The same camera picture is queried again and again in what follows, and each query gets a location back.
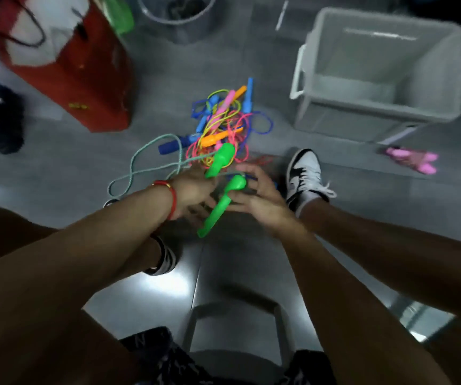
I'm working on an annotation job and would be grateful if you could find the white marker pen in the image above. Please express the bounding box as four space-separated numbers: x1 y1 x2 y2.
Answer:
275 0 289 32

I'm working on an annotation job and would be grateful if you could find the person's right shoe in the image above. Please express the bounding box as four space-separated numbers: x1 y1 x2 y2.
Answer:
286 148 337 217

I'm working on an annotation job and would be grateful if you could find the red paper bag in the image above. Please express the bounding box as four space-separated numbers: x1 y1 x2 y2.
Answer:
0 0 133 133

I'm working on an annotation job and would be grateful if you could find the red string bracelet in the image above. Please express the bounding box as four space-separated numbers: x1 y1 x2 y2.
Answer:
151 180 178 221

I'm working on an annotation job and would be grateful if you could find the pile of jump ropes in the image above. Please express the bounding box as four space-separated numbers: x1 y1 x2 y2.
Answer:
184 78 274 165

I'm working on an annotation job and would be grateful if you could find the person's right hand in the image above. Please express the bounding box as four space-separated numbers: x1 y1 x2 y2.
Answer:
224 162 295 237

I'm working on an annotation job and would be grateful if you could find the green braided jump rope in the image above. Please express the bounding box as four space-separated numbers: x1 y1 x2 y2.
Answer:
107 134 247 238

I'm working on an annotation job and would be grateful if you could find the person's right leg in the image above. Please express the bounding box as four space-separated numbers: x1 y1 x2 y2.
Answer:
300 198 461 385

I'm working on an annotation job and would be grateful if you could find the wound pink-handled rope bundle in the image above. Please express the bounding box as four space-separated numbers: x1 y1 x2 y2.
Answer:
384 146 439 176

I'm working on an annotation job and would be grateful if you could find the person's left hand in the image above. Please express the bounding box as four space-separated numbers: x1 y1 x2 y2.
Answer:
168 164 219 229

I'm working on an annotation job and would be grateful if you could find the brown tangled strap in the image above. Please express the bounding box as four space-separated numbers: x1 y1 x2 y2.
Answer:
168 0 207 20

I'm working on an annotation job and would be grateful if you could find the person's left forearm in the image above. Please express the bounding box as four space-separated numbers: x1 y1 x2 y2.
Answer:
0 188 175 385

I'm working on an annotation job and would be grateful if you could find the clear bin lid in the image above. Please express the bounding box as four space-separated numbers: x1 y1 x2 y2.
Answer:
386 294 455 343

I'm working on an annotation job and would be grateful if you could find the person's right forearm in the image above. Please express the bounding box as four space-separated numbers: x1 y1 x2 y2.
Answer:
280 224 452 385

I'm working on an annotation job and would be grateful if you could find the grey plastic basin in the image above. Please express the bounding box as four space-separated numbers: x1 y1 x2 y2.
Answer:
136 0 219 44

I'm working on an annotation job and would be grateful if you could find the green spray bottle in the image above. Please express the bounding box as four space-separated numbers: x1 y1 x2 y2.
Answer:
98 0 135 35

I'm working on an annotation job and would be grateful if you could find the person's left shoe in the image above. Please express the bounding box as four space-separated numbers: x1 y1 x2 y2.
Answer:
103 198 177 276

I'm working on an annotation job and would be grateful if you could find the grey plastic stool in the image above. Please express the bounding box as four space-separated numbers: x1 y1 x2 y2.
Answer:
180 284 295 385

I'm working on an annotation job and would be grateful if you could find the grey plastic storage bin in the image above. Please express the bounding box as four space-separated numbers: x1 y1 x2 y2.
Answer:
289 6 461 145

